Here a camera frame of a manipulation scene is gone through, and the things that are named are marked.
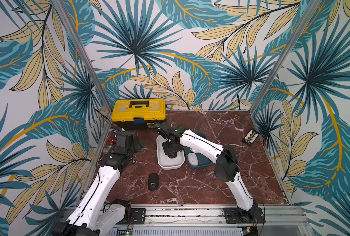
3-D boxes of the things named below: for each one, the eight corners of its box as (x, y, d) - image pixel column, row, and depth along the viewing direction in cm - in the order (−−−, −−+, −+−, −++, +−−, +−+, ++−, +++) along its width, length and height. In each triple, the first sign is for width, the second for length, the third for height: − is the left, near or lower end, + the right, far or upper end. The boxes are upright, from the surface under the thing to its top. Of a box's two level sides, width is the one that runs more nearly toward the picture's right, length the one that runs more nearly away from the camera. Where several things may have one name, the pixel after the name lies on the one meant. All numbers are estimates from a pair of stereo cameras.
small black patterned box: (241, 140, 105) (242, 139, 104) (248, 129, 112) (250, 127, 110) (251, 147, 103) (253, 145, 101) (258, 135, 109) (260, 133, 107)
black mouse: (148, 190, 83) (147, 189, 81) (149, 174, 89) (149, 173, 87) (158, 190, 83) (157, 189, 81) (159, 174, 89) (158, 173, 87)
